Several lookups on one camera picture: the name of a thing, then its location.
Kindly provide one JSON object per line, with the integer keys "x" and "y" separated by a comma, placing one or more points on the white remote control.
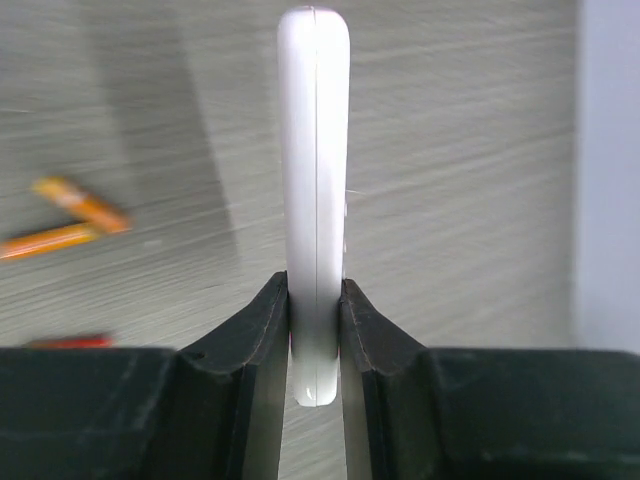
{"x": 314, "y": 58}

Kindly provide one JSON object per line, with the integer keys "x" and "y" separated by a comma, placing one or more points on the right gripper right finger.
{"x": 417, "y": 412}

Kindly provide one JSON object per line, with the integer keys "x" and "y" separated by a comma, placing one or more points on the red orange battery near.
{"x": 76, "y": 341}

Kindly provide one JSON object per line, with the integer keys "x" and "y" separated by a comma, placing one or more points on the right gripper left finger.
{"x": 213, "y": 410}

